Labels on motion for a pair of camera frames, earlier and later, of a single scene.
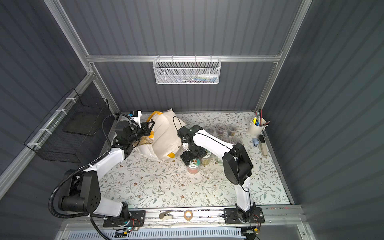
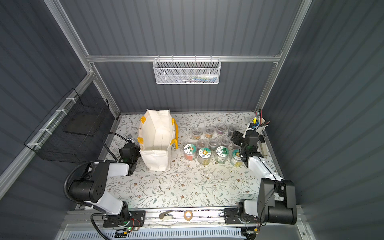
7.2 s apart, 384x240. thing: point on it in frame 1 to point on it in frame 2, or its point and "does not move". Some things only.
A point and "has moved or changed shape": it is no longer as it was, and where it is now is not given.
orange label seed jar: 220,128 has moved or changed shape
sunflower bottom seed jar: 205,160 does not move
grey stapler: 263,145 does not move
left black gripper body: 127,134 to 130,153
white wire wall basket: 186,71 does not move
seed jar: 194,166 has moved or changed shape
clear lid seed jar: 232,129 to 220,128
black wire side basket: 67,133 does not move
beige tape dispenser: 166,215 does not move
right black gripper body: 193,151 to 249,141
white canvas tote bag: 163,141 has moved or changed shape
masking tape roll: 188,219 does not move
